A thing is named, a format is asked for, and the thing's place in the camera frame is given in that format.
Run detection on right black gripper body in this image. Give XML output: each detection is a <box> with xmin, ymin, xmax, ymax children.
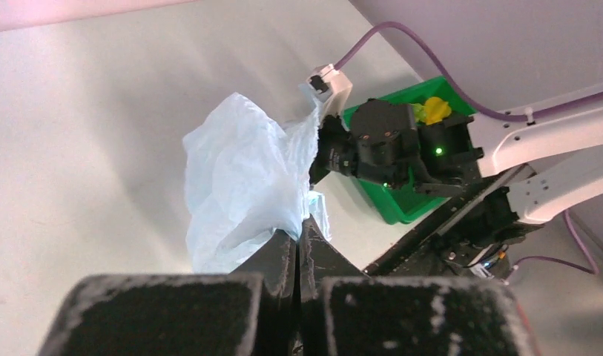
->
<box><xmin>316</xmin><ymin>99</ymin><xmax>420</xmax><ymax>189</ymax></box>

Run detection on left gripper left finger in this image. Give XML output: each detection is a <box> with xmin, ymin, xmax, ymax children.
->
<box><xmin>39</xmin><ymin>231</ymin><xmax>297</xmax><ymax>355</ymax></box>

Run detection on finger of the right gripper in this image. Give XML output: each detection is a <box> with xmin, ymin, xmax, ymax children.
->
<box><xmin>309</xmin><ymin>156</ymin><xmax>330</xmax><ymax>187</ymax></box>

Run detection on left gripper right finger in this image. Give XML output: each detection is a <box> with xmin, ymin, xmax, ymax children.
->
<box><xmin>299</xmin><ymin>218</ymin><xmax>540</xmax><ymax>355</ymax></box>

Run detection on light blue plastic bag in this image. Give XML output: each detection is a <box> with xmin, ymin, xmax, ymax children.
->
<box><xmin>182</xmin><ymin>93</ymin><xmax>331</xmax><ymax>274</ymax></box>

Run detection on green fake grapes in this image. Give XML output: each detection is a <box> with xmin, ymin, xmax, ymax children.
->
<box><xmin>411</xmin><ymin>103</ymin><xmax>427</xmax><ymax>122</ymax></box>

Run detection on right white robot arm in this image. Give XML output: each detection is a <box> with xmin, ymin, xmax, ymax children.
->
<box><xmin>310</xmin><ymin>86</ymin><xmax>603</xmax><ymax>248</ymax></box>

